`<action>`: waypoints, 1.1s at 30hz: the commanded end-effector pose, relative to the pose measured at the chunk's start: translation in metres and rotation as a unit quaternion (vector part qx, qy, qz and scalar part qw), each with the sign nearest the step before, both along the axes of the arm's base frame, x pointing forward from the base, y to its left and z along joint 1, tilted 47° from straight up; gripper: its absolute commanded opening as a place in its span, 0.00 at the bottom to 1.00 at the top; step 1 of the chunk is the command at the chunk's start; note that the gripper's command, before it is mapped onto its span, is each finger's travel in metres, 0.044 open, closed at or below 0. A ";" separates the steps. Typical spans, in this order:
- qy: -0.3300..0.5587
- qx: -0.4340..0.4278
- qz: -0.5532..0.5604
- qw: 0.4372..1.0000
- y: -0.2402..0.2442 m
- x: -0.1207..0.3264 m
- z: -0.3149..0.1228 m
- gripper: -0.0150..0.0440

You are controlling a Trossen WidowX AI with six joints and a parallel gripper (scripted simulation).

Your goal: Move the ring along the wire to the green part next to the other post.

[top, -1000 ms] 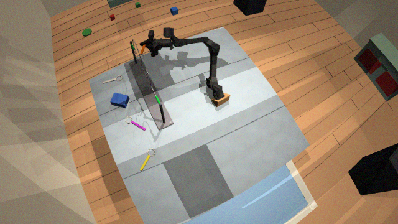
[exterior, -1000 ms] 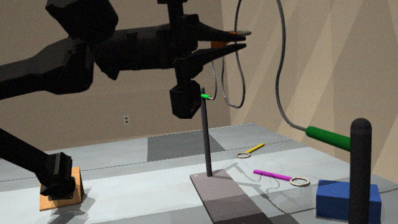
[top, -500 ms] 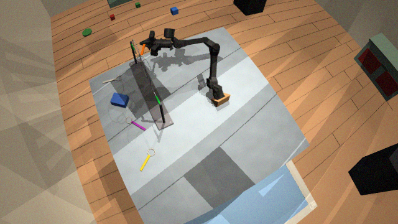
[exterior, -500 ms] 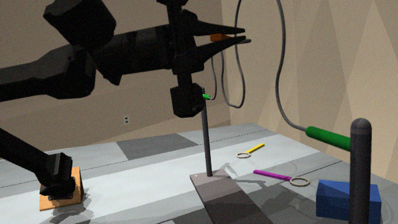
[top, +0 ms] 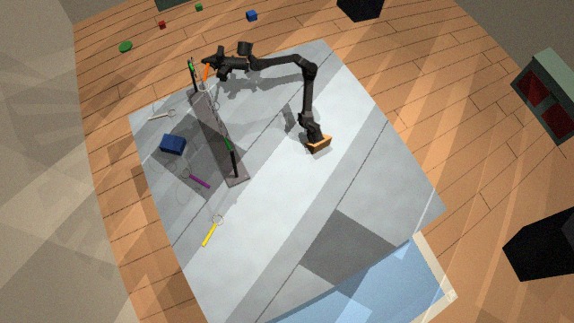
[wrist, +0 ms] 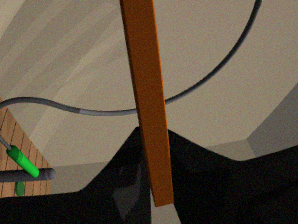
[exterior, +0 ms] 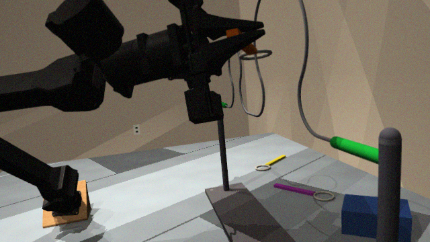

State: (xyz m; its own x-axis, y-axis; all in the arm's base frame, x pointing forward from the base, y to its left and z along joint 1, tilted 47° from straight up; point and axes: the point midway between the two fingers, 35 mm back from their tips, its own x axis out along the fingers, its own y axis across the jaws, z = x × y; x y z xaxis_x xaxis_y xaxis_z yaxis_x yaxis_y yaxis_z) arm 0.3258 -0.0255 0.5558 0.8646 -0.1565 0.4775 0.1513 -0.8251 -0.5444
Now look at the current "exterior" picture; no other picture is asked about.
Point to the purple handle with beige loop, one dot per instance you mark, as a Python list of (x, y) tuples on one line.
[(301, 191)]

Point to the grey loop with orange handle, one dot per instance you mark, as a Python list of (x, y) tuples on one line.
[(250, 49)]

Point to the beige ring with yellow handle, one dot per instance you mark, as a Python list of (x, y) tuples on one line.
[(270, 163)]

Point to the blue cube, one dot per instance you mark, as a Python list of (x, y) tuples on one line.
[(359, 217)]

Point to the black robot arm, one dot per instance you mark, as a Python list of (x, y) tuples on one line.
[(74, 83)]

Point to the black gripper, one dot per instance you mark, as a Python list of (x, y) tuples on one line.
[(175, 51)]

